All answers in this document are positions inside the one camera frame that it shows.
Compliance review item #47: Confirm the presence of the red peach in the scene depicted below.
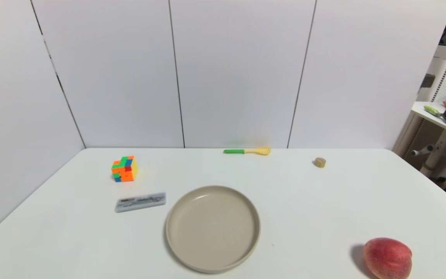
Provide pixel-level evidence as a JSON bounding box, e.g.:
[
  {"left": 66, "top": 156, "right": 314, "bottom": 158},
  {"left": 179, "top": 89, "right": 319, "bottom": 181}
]
[{"left": 363, "top": 237, "right": 413, "bottom": 279}]

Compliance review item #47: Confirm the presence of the multicolour puzzle cube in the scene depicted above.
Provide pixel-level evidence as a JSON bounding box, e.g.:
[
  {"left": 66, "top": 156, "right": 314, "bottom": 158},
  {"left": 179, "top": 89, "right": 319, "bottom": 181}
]
[{"left": 111, "top": 155, "right": 139, "bottom": 183}]

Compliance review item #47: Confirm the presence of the grey rectangular case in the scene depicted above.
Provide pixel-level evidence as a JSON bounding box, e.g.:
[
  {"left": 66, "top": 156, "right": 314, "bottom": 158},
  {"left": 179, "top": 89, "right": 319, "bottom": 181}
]
[{"left": 115, "top": 192, "right": 167, "bottom": 213}]

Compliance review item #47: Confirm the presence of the white pegboard panel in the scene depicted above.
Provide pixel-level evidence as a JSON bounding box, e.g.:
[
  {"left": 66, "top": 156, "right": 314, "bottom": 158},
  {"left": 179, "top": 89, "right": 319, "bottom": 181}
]
[{"left": 417, "top": 45, "right": 446, "bottom": 103}]

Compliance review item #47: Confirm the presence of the beige round plate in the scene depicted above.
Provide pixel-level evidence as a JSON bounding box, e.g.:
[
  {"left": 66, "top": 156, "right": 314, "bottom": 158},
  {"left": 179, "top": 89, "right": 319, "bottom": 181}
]
[{"left": 165, "top": 185, "right": 261, "bottom": 274}]

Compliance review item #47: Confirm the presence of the green handled utensil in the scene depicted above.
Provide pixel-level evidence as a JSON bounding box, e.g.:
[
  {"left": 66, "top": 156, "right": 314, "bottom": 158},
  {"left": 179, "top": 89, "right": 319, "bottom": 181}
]
[{"left": 424, "top": 105, "right": 446, "bottom": 125}]

